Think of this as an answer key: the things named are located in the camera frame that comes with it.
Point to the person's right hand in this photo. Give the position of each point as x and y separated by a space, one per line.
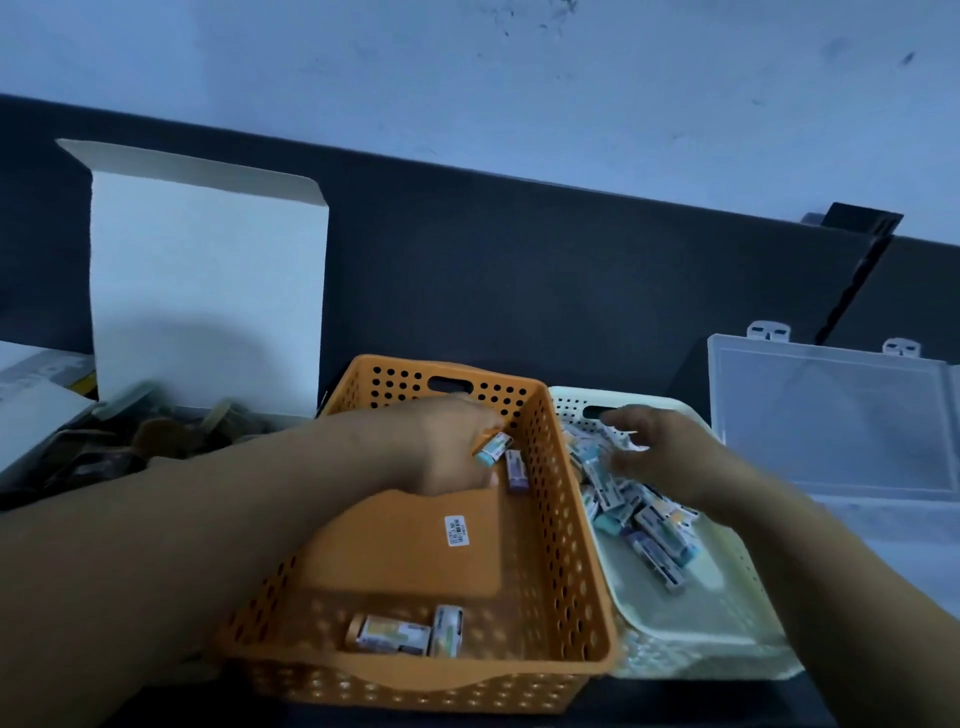
675 461

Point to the person's left hand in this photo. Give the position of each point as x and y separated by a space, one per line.
442 450

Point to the blue-capped small tube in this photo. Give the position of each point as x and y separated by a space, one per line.
493 448

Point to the purple small tube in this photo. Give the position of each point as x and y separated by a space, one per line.
516 471

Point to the pile of small tubes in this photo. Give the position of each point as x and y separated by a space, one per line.
660 536

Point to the long yellow-labelled small tube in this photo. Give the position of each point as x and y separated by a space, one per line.
390 635

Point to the person's left forearm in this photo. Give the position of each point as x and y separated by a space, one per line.
150 585

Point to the person's right forearm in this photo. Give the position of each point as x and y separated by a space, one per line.
862 600

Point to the white cardboard box open lid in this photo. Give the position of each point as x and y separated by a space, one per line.
210 300

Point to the white barcode sticker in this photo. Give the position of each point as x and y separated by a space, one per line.
456 530

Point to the orange plastic basket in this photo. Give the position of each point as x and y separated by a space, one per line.
405 555

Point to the white perforated plastic basket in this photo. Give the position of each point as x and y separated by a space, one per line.
675 630

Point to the wide black shelf back panel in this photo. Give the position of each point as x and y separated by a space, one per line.
562 285

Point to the narrow black shelf back panel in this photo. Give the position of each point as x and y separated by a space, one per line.
907 300

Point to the black slotted shelf upright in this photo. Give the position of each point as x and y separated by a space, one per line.
862 217

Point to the yellow flat packet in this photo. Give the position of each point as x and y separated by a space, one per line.
84 384

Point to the white grey-banded notebook package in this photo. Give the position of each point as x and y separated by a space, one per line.
30 367

